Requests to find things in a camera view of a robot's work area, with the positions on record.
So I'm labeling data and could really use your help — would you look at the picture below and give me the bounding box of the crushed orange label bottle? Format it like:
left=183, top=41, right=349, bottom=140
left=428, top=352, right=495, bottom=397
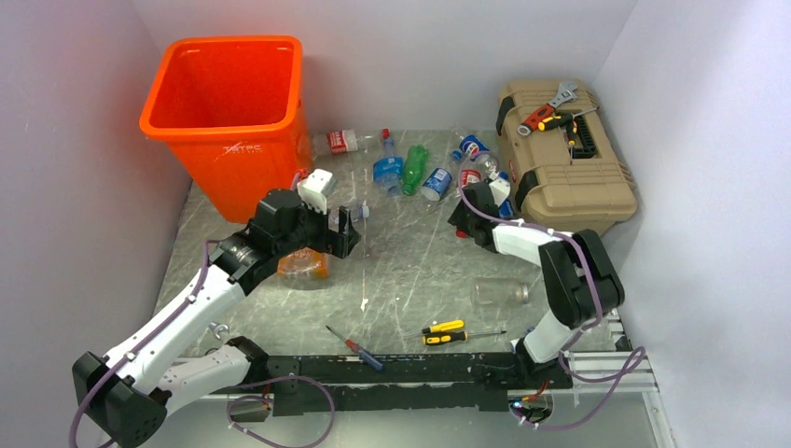
left=276, top=248, right=331, bottom=290

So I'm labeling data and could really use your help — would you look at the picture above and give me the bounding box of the pepsi label bottle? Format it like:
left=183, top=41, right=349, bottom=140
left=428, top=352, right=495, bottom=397
left=450, top=133, right=500, bottom=176

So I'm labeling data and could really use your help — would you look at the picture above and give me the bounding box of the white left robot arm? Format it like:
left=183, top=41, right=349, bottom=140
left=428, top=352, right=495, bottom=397
left=68, top=186, right=361, bottom=447

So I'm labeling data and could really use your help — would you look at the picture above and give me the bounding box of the red label clear bottle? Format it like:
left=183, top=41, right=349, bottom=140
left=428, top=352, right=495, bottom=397
left=312, top=128, right=390, bottom=157

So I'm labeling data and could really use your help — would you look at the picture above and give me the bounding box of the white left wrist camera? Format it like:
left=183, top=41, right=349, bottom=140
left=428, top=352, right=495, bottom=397
left=297, top=169, right=337, bottom=215

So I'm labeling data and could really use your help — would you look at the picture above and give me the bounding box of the red white label bottle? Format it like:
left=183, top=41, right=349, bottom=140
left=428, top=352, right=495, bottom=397
left=455, top=168, right=483, bottom=239

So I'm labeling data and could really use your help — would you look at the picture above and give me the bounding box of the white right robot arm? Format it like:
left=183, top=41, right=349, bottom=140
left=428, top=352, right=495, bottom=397
left=449, top=182, right=625, bottom=387

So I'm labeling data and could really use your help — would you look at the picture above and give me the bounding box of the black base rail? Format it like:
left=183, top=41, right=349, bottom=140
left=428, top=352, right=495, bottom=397
left=206, top=351, right=573, bottom=416

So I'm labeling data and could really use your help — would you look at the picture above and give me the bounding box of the blue label crushed bottle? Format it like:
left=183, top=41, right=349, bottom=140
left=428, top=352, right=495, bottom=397
left=372, top=136, right=404, bottom=196

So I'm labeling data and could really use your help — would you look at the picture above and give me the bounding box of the red blue screwdriver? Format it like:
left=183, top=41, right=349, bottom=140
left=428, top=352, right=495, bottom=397
left=326, top=325, right=384, bottom=371

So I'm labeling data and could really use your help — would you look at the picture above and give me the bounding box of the black yellow screwdriver on table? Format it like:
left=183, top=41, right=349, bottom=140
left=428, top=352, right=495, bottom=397
left=423, top=329, right=507, bottom=346

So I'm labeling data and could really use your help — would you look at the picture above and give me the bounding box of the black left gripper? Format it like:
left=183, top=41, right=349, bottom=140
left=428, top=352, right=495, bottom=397
left=274, top=194, right=360, bottom=258

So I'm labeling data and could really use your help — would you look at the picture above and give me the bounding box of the yellow black screwdriver on toolbox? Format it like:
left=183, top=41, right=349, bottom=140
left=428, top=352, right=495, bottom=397
left=537, top=106, right=599, bottom=131

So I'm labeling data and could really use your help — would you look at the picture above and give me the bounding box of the green plastic bottle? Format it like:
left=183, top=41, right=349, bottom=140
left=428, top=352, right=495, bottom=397
left=401, top=145, right=429, bottom=196

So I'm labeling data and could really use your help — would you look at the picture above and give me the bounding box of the orange plastic bin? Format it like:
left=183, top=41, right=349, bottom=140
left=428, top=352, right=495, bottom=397
left=139, top=35, right=313, bottom=223

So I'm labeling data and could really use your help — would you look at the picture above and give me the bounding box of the clear bottle white cap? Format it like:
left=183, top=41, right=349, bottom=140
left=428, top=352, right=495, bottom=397
left=348, top=202, right=370, bottom=222

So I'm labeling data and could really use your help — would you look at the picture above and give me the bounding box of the clear jar silver lid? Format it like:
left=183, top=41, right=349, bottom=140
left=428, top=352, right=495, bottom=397
left=470, top=278, right=529, bottom=308

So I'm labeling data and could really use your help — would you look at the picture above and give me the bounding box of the blue label clear bottle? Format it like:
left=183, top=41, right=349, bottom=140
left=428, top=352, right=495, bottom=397
left=421, top=167, right=452, bottom=202

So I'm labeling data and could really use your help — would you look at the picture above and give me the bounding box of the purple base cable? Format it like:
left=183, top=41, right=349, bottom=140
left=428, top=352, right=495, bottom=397
left=226, top=375, right=336, bottom=448

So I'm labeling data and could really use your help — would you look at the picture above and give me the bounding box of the tan plastic toolbox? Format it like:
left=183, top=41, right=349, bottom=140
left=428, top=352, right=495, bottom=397
left=495, top=79, right=638, bottom=234

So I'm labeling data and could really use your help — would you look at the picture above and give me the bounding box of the silver adjustable wrench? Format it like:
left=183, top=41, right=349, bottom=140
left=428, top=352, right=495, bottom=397
left=547, top=80, right=578, bottom=109

